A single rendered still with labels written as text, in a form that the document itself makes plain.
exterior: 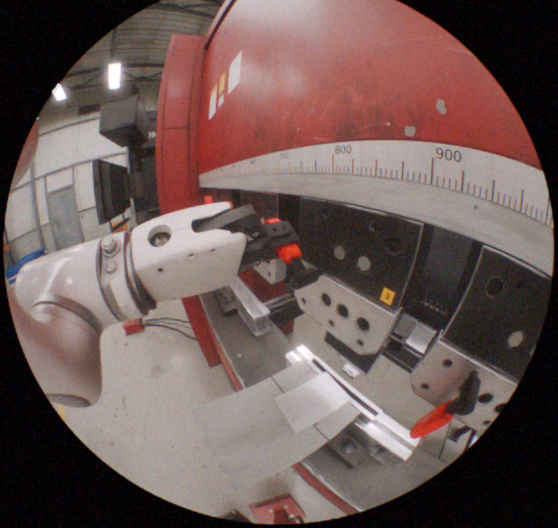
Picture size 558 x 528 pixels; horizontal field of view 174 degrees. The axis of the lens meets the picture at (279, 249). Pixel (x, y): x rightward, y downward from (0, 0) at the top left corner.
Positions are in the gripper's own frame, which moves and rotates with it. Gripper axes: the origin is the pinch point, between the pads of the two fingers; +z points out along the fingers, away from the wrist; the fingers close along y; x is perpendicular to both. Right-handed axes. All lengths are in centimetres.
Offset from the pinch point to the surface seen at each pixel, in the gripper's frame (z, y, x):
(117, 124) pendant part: -42, 15, -102
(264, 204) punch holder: 3.7, 2.8, -9.1
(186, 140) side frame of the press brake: -2, 21, -78
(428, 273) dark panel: 58, 9, 22
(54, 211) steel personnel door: -453, 334, -499
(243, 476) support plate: -17.3, 13.2, 30.6
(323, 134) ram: 3.9, -12.3, -4.5
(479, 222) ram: 3.8, -16.6, 11.6
